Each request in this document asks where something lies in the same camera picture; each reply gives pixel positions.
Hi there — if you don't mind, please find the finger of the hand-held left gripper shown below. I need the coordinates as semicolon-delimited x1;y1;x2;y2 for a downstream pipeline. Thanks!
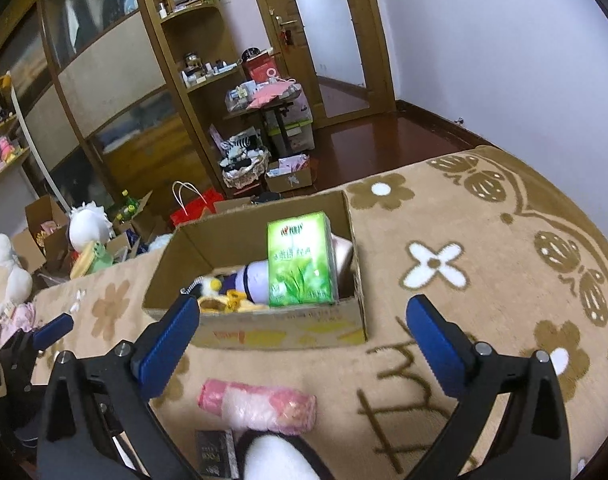
31;312;75;356

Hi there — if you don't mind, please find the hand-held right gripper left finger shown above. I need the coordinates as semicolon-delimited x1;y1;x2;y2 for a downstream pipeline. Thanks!
36;294;207;480

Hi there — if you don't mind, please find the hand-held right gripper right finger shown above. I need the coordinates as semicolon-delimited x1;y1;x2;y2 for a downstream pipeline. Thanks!
405;294;572;480

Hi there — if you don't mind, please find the yellow plush toy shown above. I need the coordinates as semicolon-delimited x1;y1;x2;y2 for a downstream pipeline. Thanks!
196;276;257;315

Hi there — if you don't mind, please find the pink fluffy roll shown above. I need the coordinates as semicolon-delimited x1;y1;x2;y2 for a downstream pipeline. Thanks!
196;379;317;435

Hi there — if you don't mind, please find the black tissue pack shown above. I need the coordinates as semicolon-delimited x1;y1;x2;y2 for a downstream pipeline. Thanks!
194;429;240;478

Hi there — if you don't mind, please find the white round plush toy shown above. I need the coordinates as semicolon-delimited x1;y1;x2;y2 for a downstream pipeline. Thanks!
241;262;271;306

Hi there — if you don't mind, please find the pink-faced cylinder plush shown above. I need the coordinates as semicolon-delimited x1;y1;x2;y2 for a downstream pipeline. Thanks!
331;237;356;293

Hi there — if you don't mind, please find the green tissue pack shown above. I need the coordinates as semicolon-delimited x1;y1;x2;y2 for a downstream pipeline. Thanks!
266;211;339;307

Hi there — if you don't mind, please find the pale pink soft cloth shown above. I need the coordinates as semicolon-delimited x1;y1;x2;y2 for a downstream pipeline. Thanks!
0;302;37;341

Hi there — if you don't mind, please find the beige flower printed blanket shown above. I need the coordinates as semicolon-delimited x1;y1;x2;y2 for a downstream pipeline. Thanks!
0;145;608;480

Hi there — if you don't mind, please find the cream plush toy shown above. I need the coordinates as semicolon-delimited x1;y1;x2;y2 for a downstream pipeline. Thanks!
0;232;34;318

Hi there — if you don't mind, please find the green frog plush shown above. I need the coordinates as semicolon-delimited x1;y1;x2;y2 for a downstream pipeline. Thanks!
70;241;115;281

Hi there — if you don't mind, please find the white-haired plush doll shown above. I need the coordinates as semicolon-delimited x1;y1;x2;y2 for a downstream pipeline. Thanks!
66;201;116;251

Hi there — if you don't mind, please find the brown cardboard box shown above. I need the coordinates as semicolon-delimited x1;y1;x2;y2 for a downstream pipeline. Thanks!
11;195;72;273

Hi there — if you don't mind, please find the red paper bag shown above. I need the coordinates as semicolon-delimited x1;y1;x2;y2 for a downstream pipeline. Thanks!
170;181;224;228

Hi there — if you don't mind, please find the cardboard box with bottles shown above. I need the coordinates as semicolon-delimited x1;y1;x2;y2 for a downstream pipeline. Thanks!
111;190;155;256

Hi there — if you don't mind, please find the wicker basket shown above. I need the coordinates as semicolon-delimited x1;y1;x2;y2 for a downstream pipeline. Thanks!
220;152;271;191

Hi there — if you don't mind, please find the small flat cardboard box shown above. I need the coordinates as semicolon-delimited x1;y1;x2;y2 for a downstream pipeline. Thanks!
264;156;314;193

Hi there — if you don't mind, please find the small dark side table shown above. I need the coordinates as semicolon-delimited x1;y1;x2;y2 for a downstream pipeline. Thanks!
224;95;305;161

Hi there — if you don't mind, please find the clear storage box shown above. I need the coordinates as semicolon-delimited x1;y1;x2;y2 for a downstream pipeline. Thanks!
264;85;316;156

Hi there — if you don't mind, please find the wooden wardrobe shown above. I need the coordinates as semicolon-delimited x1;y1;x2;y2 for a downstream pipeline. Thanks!
0;0;225;221

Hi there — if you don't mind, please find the red gift box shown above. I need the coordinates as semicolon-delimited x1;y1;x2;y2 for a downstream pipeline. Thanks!
242;55;280;85

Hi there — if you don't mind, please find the wooden door with glass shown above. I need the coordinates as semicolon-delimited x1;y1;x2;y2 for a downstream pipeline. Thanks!
244;0;397;128

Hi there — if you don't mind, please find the wooden corner shelf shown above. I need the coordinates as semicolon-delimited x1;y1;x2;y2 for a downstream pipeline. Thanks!
134;0;265;196

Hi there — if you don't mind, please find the wall shelf with figurines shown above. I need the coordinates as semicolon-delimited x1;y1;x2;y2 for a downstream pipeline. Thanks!
0;74;32;191

